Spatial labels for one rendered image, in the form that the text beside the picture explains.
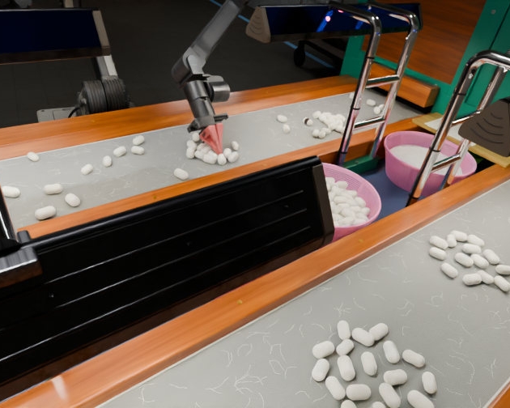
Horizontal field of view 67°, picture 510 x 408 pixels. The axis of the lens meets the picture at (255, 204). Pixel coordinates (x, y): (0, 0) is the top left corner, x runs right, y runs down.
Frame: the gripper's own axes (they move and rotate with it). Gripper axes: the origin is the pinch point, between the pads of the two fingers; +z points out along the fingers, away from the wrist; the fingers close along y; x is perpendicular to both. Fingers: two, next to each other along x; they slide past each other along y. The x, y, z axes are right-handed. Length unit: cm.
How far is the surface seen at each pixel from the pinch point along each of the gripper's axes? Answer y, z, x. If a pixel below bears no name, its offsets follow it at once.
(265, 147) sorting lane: 15.1, 2.1, 0.5
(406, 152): 56, 18, -12
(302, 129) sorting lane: 33.4, -1.1, 3.3
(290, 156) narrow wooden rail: 15.1, 8.2, -8.1
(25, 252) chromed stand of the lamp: -50, 19, -64
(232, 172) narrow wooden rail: -3.3, 7.9, -7.9
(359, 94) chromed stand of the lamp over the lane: 29.7, 1.0, -24.9
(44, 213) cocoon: -44.4, 4.2, -3.7
